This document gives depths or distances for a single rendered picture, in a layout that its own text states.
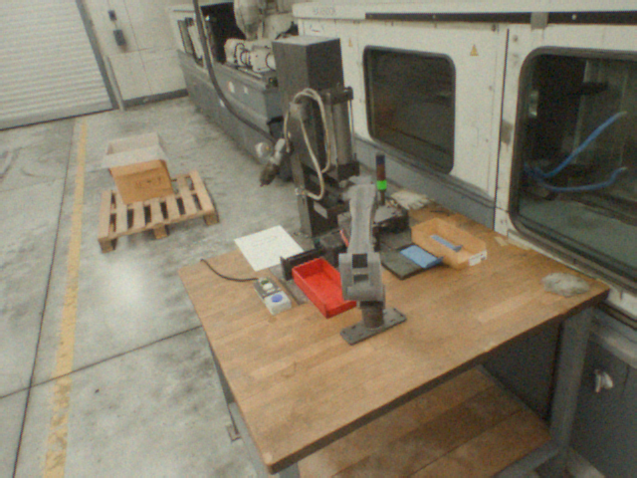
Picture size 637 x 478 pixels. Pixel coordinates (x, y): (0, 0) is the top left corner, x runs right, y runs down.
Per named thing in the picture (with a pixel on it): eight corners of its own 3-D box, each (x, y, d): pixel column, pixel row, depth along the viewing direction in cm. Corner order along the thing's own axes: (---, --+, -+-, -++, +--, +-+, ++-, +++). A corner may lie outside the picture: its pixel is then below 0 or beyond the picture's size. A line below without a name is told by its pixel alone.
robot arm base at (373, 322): (335, 312, 134) (347, 325, 128) (393, 287, 141) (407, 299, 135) (338, 333, 138) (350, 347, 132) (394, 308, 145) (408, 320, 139)
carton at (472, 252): (457, 273, 158) (458, 254, 155) (411, 244, 179) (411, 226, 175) (486, 261, 163) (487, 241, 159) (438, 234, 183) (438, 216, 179)
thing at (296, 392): (318, 660, 146) (267, 465, 103) (226, 425, 226) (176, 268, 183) (574, 477, 185) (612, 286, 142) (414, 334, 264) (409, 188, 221)
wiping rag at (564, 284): (530, 286, 148) (567, 303, 137) (530, 278, 147) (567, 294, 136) (560, 271, 153) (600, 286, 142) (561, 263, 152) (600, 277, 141)
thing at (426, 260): (428, 270, 157) (428, 263, 155) (399, 252, 169) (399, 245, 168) (444, 263, 160) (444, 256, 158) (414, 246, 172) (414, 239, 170)
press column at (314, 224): (311, 238, 190) (282, 42, 155) (299, 228, 200) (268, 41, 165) (340, 228, 195) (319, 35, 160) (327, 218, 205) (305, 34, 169)
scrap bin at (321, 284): (326, 320, 144) (324, 304, 141) (294, 282, 164) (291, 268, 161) (359, 305, 148) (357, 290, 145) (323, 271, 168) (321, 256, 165)
